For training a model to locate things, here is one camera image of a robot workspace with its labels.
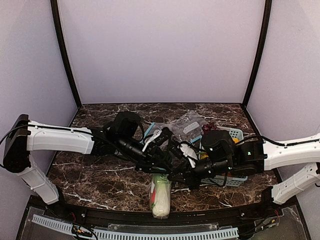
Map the green white bok choy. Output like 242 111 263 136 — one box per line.
149 174 172 218

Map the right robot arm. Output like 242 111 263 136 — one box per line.
168 130 320 205

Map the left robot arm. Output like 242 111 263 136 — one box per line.
0 111 173 205

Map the light blue plastic basket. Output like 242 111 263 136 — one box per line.
201 126 248 188

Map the purple grape bunch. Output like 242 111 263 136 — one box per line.
201 122 219 134

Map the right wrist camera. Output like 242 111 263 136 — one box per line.
170 141 199 169

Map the white slotted cable duct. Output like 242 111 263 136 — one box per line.
31 214 240 240

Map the black left frame post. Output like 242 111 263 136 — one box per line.
50 0 83 109

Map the black frame post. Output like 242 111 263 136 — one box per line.
50 0 83 109
242 0 273 109

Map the black right frame post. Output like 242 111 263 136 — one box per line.
242 0 273 109

